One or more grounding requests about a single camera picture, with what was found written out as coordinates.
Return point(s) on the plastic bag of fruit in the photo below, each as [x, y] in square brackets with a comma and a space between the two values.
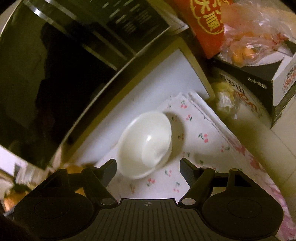
[253, 30]

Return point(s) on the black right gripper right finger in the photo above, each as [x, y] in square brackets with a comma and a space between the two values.
[200, 181]

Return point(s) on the red gift box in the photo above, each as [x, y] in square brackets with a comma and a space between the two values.
[204, 18]

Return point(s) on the black microwave oven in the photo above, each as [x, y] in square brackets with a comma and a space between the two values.
[58, 56]

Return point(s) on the large white bowl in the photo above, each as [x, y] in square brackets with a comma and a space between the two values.
[145, 145]

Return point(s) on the white printed carton box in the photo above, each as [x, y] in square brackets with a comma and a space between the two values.
[265, 87]

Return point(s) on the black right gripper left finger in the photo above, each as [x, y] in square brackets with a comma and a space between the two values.
[96, 181]

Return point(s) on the cherry print tablecloth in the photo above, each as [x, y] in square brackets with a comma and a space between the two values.
[203, 139]

